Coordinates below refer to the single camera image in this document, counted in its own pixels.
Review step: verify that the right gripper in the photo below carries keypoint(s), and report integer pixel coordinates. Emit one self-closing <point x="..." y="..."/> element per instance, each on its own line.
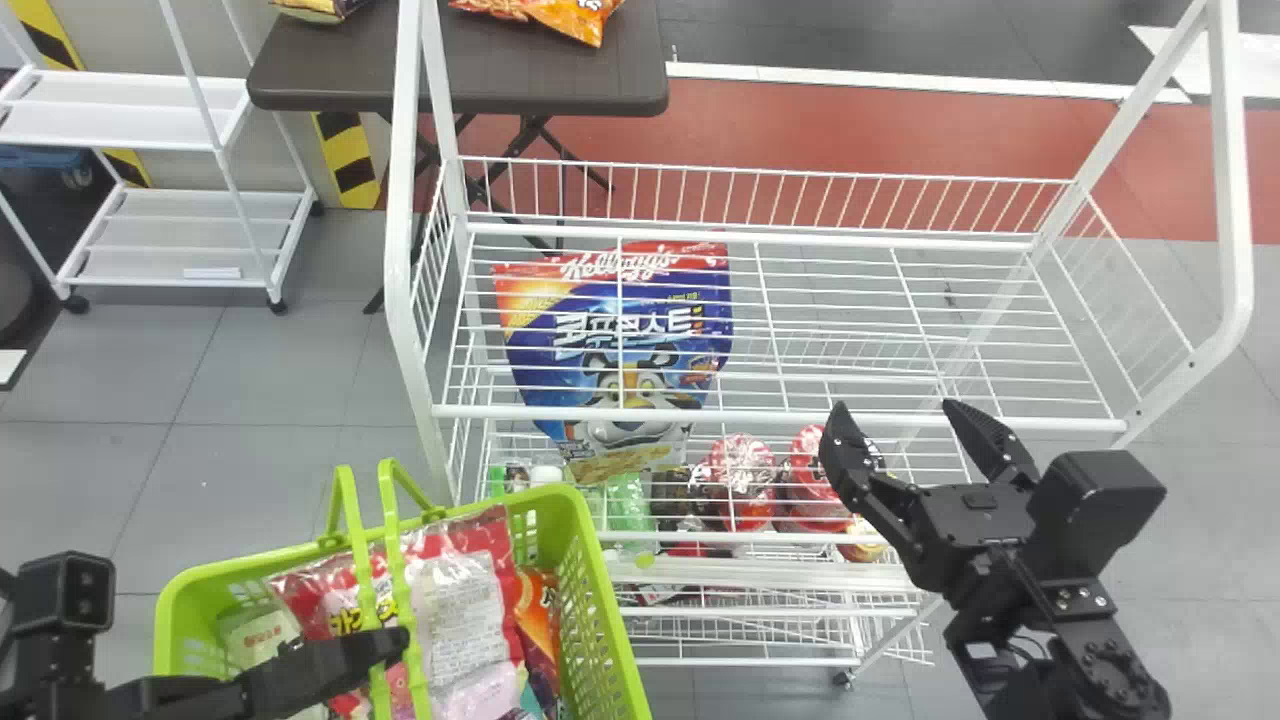
<point x="970" y="535"/>

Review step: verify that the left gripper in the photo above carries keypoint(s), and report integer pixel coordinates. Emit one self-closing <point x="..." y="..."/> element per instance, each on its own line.
<point x="170" y="700"/>

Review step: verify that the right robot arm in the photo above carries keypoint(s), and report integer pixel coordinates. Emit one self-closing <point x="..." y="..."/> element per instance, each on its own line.
<point x="1090" y="670"/>

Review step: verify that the red snack packet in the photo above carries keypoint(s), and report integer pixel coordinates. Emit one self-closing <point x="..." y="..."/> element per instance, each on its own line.
<point x="320" y="595"/>

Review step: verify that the white snack packet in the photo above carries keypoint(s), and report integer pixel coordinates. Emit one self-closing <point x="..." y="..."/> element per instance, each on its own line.
<point x="455" y="610"/>

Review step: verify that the orange snack packet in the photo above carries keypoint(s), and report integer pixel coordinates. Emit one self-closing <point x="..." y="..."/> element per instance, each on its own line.
<point x="535" y="620"/>
<point x="570" y="18"/>

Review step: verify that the green basket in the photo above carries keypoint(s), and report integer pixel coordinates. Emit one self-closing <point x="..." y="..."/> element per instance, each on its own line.
<point x="590" y="600"/>

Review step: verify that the green bottle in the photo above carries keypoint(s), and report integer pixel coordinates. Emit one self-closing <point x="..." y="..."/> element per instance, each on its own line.
<point x="630" y="505"/>

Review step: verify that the blue cereal bag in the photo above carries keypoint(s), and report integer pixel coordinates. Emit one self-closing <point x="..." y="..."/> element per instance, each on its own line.
<point x="600" y="340"/>

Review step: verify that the white shelf trolley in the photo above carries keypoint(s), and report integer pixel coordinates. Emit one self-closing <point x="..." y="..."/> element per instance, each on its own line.
<point x="160" y="235"/>

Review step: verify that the dark side table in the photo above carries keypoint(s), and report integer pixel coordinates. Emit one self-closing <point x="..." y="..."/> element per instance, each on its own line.
<point x="520" y="70"/>

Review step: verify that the yellow snack packet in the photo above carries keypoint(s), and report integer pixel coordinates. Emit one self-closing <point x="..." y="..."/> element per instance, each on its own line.
<point x="320" y="8"/>

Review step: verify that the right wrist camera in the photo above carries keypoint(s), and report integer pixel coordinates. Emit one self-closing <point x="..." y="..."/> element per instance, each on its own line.
<point x="1095" y="510"/>

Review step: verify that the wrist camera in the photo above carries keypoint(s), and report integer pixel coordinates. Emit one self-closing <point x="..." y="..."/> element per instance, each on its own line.
<point x="1095" y="510"/>
<point x="65" y="592"/>

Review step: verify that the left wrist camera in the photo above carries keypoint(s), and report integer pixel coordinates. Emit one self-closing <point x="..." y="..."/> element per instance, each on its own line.
<point x="65" y="592"/>

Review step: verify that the yellow black striped post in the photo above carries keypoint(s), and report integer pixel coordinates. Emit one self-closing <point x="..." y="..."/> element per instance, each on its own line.
<point x="50" y="40"/>
<point x="352" y="165"/>

